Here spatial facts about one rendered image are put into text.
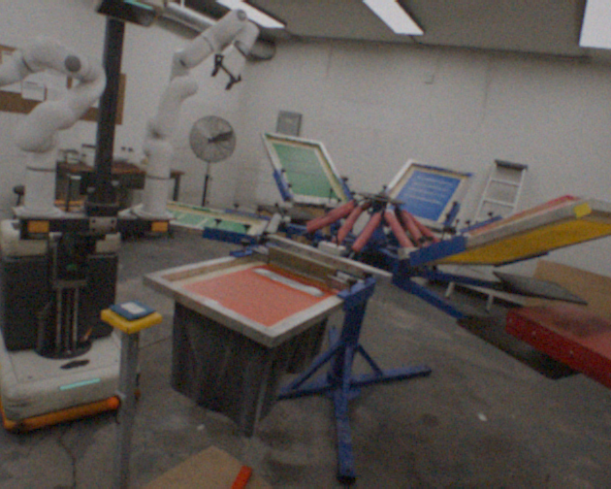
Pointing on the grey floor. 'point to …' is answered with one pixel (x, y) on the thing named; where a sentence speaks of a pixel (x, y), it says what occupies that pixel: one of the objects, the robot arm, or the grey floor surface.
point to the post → (126, 388)
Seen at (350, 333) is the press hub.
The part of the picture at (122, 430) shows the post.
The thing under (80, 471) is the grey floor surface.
